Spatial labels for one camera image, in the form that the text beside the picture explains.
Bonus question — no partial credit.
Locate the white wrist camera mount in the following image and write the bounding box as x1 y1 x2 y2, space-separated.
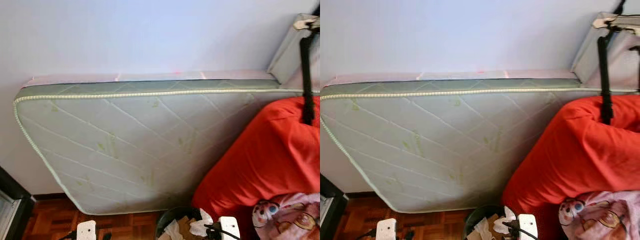
219 216 241 240
76 220 97 240
376 218 397 240
517 214 539 240

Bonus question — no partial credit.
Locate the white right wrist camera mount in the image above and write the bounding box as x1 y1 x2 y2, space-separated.
219 216 241 240
517 214 539 240

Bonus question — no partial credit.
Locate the pale pink thin mattress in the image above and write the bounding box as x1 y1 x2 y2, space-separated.
325 69 581 87

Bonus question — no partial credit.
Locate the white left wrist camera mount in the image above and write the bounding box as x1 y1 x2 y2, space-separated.
376 218 397 240
76 220 97 240

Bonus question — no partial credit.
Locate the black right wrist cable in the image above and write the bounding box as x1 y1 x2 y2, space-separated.
203 223 242 240
502 221 540 240

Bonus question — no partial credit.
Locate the black hanging strap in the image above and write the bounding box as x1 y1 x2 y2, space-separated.
597 27 615 126
299 31 317 126

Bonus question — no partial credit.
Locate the cream coloured hanger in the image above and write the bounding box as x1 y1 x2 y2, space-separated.
592 12 640 37
293 14 321 32

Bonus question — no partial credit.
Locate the white quilted mattress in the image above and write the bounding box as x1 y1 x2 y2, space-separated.
320 77 610 214
13 79 307 216

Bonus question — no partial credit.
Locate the brown cardboard scrap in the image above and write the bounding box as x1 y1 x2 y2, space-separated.
177 216 197 238
484 214 503 236

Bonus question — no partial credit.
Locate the pink cartoon print blanket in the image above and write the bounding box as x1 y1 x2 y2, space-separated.
558 190 640 240
251 192 321 240

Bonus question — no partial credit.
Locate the crumpled white tissue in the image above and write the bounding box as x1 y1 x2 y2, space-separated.
472 217 493 240
492 206 518 235
189 208 215 237
164 219 184 240

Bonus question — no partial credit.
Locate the black cabinet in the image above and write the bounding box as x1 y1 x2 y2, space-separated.
320 175 349 240
0 166 36 240

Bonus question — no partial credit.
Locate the dark round waste bin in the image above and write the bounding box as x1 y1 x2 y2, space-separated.
462 205 518 240
155 206 213 240

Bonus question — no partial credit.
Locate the grey fabric panel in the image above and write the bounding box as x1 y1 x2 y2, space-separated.
266 13 321 92
571 11 640 92

